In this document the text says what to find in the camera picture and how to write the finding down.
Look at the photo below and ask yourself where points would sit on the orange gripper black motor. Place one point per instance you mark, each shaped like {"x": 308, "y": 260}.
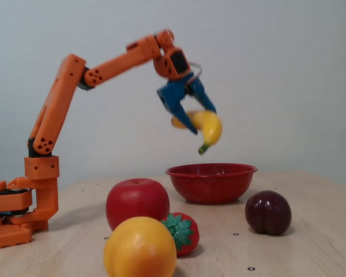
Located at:
{"x": 175, "y": 93}

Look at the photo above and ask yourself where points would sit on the yellow plastic banana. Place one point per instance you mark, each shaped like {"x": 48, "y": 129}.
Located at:
{"x": 212, "y": 127}

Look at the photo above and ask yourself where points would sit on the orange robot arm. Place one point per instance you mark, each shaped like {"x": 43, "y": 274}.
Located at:
{"x": 63, "y": 86}

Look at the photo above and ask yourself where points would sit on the orange robot base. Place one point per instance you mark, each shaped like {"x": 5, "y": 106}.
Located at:
{"x": 43, "y": 187}

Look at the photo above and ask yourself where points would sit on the red speckled enamel bowl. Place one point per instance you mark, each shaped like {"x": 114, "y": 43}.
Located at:
{"x": 210, "y": 184}

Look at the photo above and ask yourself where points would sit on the red plastic apple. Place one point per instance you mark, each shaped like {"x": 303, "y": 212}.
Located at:
{"x": 137, "y": 200}

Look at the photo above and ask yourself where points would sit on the red plastic strawberry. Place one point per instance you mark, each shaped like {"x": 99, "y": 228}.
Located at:
{"x": 187, "y": 236}

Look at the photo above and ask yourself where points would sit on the dark purple plastic plum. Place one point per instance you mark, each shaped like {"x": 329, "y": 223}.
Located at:
{"x": 268, "y": 212}

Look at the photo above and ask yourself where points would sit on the orange plastic citrus fruit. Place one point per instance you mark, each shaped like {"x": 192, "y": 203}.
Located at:
{"x": 139, "y": 248}

